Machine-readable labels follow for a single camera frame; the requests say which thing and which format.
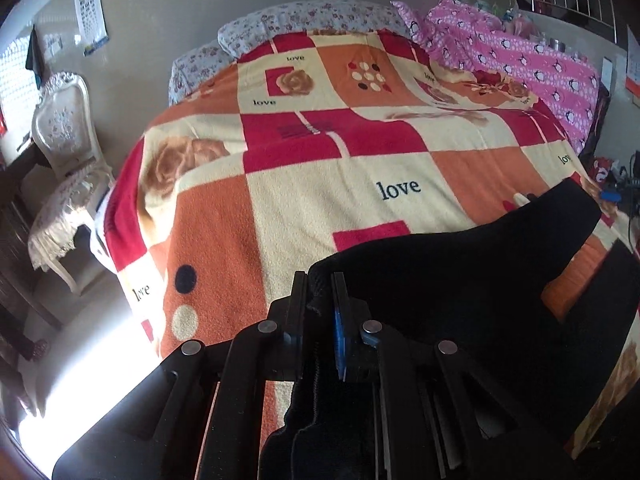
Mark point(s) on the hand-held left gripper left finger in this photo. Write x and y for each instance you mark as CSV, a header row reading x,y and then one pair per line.
x,y
300,310

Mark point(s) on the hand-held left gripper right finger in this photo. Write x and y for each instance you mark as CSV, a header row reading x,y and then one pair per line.
x,y
341,340

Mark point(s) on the black pants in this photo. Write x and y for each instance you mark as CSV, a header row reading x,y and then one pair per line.
x,y
450,270

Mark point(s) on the orange red checkered printed blanket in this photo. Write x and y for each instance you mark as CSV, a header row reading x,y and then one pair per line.
x,y
300,200

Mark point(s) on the white ornate chair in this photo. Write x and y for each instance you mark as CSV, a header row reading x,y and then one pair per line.
x,y
57,210
62,120

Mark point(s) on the floral pillow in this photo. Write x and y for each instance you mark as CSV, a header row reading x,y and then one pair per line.
x,y
195,67
320,17

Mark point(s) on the dark wooden desk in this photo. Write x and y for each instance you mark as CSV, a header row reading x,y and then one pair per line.
x,y
20,240

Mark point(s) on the pink penguin print quilt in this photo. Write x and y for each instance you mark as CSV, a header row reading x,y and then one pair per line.
x,y
525,60

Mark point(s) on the wall calendar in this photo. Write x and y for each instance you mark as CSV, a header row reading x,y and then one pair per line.
x,y
91,12

